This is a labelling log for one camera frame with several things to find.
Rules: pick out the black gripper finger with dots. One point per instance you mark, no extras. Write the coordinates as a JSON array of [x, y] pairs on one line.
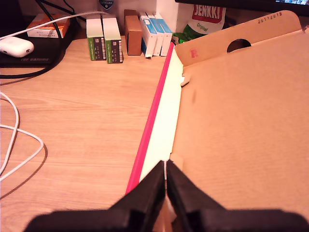
[[186, 200], [144, 200]]

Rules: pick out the red Nike shoebox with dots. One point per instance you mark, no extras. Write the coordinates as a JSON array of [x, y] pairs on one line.
[[241, 120]]

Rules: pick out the white and blue box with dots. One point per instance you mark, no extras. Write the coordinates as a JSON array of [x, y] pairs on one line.
[[166, 36], [159, 46], [148, 36]]

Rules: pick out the brown cardboard box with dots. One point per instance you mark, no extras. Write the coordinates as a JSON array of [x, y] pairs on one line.
[[133, 36]]

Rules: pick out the black flat box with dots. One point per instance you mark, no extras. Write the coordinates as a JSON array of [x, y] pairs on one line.
[[48, 48]]

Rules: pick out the orange and white box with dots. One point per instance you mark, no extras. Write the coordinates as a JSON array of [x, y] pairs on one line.
[[36, 24]]

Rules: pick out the green and white Jenkki bag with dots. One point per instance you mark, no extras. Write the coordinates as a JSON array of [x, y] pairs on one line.
[[207, 21]]

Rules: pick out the blue shield sticker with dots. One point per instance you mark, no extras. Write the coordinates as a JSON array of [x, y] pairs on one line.
[[106, 3]]

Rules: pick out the white earbuds case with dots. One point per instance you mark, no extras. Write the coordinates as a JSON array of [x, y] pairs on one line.
[[14, 47]]

